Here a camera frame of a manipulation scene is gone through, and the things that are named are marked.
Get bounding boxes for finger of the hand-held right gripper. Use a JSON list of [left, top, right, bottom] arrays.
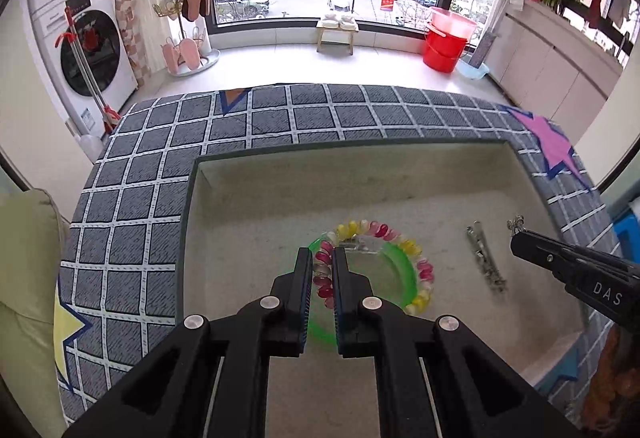
[[510, 229, 640, 287]]

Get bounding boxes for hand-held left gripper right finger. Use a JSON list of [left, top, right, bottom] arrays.
[[332, 247, 586, 438]]

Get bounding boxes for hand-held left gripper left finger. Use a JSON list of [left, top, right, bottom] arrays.
[[62, 247, 315, 438]]

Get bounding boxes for green transparent bangle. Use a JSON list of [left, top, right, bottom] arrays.
[[306, 233, 419, 346]]

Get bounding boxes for green jewelry tray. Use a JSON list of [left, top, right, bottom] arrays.
[[172, 140, 596, 438]]

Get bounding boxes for person's right hand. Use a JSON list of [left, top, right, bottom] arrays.
[[592, 323, 640, 424]]

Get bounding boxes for blue plastic box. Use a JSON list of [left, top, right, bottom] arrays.
[[614, 213, 640, 264]]

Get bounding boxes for white low cabinet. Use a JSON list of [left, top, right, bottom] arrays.
[[487, 0, 626, 116]]

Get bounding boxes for grey checked tablecloth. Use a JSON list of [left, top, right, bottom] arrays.
[[57, 84, 626, 429]]

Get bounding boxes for blue plastic basin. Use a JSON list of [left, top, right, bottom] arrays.
[[457, 58, 490, 80]]

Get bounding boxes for grey flat mop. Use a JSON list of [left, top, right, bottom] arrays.
[[470, 0, 533, 69]]

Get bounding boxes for red plastic bucket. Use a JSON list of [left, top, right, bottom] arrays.
[[422, 20, 473, 74]]

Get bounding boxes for small wooden stool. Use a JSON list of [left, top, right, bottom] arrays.
[[316, 20, 360, 56]]

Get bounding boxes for light green sofa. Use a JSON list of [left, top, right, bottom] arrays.
[[0, 188, 71, 438]]

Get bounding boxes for gold slipper rack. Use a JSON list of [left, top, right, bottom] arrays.
[[152, 0, 221, 76]]

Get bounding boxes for white slippers pair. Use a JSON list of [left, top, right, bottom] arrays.
[[320, 14, 358, 30]]

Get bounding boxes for white washing machine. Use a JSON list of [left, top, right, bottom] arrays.
[[30, 0, 138, 139]]

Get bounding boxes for checked folded mat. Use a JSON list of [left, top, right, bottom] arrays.
[[114, 0, 152, 89]]

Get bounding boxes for red and silver mop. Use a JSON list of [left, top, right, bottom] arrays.
[[55, 8, 121, 136]]

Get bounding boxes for silver chain bracelet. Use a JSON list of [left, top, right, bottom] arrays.
[[466, 220, 508, 294]]

